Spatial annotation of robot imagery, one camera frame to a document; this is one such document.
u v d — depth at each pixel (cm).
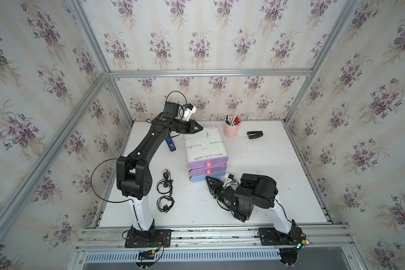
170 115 69
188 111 78
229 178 85
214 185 80
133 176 49
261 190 53
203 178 86
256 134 111
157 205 82
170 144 104
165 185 88
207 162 76
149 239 65
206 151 78
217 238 75
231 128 105
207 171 82
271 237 73
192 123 75
